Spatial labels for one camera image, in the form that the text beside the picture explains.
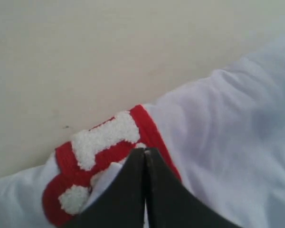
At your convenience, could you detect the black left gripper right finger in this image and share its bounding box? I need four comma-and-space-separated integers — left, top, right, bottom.
143, 148, 237, 228

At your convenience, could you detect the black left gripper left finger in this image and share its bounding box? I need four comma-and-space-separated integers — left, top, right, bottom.
62, 148, 145, 228

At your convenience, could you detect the white t-shirt red lettering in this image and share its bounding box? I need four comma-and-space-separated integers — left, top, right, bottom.
0, 35, 285, 228

